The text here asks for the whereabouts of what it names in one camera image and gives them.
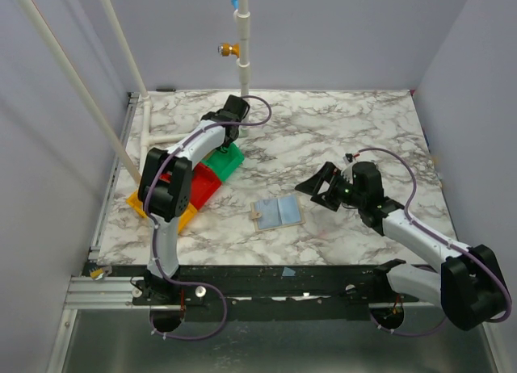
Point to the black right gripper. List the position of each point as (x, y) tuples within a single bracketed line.
[(329, 190)]

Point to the beige card holder wallet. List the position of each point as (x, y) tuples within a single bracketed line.
[(280, 212)]

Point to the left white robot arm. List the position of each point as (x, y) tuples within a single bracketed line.
[(205, 138)]

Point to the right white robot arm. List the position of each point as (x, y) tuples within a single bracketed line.
[(465, 282)]

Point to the green plastic bin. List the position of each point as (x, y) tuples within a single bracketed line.
[(223, 162)]

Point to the orange knob on pipe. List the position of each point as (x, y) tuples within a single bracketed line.
[(227, 50)]

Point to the red plastic bin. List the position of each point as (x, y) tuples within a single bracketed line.
[(204, 185)]

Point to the white slanted pole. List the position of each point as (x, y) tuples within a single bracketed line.
[(46, 33)]

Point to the black table front rail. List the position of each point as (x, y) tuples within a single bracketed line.
[(267, 293)]

